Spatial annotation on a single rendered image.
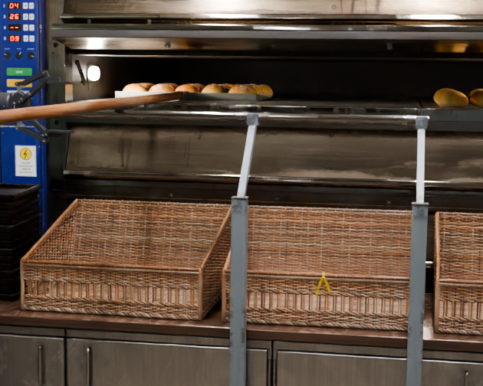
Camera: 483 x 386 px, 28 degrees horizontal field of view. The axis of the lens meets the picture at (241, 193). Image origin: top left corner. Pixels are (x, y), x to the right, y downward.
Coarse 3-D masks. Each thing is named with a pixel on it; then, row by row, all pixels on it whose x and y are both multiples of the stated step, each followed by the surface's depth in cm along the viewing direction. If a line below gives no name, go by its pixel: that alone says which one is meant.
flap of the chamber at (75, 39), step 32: (64, 32) 307; (96, 32) 306; (128, 32) 304; (160, 32) 302; (192, 32) 300; (224, 32) 299; (256, 32) 297; (288, 32) 296; (320, 32) 294; (352, 32) 292; (384, 32) 291; (416, 32) 289; (448, 32) 288; (480, 32) 286
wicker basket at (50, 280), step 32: (64, 224) 315; (96, 224) 324; (128, 224) 321; (160, 224) 319; (192, 224) 317; (224, 224) 302; (32, 256) 290; (64, 256) 316; (96, 256) 322; (128, 256) 320; (160, 256) 318; (192, 256) 316; (224, 256) 304; (32, 288) 291; (64, 288) 281; (96, 288) 279; (128, 288) 310; (160, 288) 276; (192, 288) 274; (192, 320) 275
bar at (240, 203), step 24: (192, 120) 282; (216, 120) 280; (240, 120) 279; (264, 120) 277; (288, 120) 276; (312, 120) 275; (336, 120) 274; (360, 120) 273; (384, 120) 271; (408, 120) 270; (240, 192) 262; (240, 216) 259; (240, 240) 259; (240, 264) 260; (240, 288) 261; (240, 312) 262; (240, 336) 263; (408, 336) 255; (240, 360) 264; (408, 360) 256; (240, 384) 264; (408, 384) 257
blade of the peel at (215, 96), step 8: (120, 96) 369; (192, 96) 364; (200, 96) 363; (208, 96) 362; (216, 96) 362; (224, 96) 361; (232, 96) 361; (240, 96) 360; (248, 96) 360; (256, 96) 360; (264, 96) 379
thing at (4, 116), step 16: (128, 96) 295; (144, 96) 308; (160, 96) 326; (176, 96) 347; (0, 112) 204; (16, 112) 211; (32, 112) 219; (48, 112) 228; (64, 112) 239; (80, 112) 251
